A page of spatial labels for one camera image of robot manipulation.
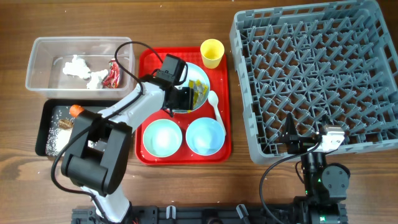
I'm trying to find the yellow silver foil wrapper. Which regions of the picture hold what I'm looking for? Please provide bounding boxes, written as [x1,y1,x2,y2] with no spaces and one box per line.
[188,80,209,113]

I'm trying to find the green bowl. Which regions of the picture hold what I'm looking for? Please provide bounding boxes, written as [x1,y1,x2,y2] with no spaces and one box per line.
[143,119,183,158]

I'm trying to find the yellow plastic cup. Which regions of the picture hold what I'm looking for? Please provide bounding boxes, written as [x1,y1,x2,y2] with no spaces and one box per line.
[200,39,224,69]

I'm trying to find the red snack wrapper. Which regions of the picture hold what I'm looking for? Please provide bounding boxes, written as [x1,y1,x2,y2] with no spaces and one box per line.
[102,58,121,88]

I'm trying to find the white tissue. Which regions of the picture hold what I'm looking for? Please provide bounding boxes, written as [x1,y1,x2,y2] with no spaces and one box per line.
[86,69,109,90]
[62,55,91,80]

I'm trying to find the orange carrot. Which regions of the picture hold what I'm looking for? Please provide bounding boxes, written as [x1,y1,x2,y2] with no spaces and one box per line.
[69,105,85,118]

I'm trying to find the brown food lump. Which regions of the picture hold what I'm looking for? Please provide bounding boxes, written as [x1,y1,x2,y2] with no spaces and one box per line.
[58,119,74,130]

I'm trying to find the white rice pile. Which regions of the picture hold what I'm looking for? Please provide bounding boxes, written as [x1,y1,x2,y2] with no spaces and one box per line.
[45,105,75,157]

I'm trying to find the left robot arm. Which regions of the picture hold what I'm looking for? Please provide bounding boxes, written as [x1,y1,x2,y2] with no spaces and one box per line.
[54,68,193,223]

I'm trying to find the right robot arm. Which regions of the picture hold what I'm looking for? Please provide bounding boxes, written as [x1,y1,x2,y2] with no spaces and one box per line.
[279,113,351,224]

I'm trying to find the grey dishwasher rack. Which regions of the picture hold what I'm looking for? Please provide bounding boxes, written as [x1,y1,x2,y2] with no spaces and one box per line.
[229,1,397,164]

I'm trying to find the light blue plate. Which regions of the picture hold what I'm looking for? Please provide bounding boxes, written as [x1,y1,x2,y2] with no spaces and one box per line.
[173,62,210,113]

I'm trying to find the white plastic spoon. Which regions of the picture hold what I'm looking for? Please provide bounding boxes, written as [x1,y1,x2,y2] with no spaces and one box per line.
[208,90,226,135]

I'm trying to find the blue bowl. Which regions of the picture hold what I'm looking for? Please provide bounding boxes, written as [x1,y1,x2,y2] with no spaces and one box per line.
[185,117,226,156]

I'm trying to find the red plastic tray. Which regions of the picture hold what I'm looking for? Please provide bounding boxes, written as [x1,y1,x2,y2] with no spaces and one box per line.
[134,47,232,166]

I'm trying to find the clear plastic bin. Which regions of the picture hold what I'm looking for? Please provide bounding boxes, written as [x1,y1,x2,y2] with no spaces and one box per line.
[25,37,135,100]

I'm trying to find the black plastic tray bin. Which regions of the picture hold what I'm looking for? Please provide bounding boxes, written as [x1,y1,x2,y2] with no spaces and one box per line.
[35,99,132,165]

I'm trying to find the right black cable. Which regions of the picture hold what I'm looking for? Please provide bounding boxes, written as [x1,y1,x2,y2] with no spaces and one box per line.
[259,141,323,224]

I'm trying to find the black cable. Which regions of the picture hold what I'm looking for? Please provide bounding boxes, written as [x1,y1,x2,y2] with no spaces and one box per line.
[259,141,323,224]
[50,40,164,224]

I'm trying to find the left black cable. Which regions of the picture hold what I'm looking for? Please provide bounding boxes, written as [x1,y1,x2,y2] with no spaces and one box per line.
[50,40,164,224]

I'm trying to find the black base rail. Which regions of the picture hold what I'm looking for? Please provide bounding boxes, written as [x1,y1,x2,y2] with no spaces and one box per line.
[70,204,348,224]

